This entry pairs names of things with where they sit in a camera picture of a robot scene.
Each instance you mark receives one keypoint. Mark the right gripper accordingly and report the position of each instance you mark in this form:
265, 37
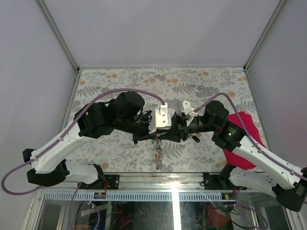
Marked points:
181, 130

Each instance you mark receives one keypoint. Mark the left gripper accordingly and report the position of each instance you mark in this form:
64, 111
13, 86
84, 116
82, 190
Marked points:
146, 135

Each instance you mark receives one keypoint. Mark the large metal keyring with keys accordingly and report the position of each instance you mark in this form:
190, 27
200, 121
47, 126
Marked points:
158, 152

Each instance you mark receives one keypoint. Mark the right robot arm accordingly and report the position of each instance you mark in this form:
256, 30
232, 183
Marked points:
228, 138

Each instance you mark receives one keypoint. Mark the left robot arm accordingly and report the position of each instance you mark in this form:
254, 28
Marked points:
49, 164

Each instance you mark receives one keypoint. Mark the floral table mat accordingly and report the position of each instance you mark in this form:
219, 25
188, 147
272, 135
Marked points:
117, 152

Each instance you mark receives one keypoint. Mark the magenta cloth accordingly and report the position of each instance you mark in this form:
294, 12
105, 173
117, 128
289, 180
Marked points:
244, 156

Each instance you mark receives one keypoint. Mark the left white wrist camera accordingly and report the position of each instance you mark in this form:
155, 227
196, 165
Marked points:
160, 119

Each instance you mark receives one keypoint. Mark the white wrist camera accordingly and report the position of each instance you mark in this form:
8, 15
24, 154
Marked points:
185, 110
160, 119

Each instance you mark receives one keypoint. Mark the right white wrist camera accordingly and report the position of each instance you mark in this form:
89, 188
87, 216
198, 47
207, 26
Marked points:
185, 110

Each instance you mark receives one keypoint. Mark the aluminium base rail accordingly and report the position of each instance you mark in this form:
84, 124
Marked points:
191, 181

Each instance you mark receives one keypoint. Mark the grey slotted cable duct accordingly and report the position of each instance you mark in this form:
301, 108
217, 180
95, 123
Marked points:
134, 196

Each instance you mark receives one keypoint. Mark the right aluminium frame post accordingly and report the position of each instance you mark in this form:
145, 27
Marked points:
264, 33

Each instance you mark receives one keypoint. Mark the aluminium frame post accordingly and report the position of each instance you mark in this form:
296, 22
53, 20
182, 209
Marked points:
56, 32
264, 33

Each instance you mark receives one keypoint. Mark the left aluminium frame post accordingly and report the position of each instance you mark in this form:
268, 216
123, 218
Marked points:
56, 32

